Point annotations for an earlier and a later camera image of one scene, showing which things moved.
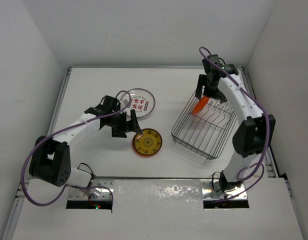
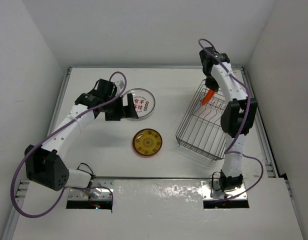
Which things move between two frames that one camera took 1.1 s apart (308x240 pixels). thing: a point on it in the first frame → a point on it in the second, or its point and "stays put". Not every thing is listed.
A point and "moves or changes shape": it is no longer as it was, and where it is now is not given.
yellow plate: x=147 y=143 stays put
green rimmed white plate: x=141 y=118 stays put
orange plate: x=200 y=105 moves or changes shape
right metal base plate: x=212 y=189 stays put
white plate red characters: x=141 y=100 stays put
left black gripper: x=125 y=127 → x=123 y=112
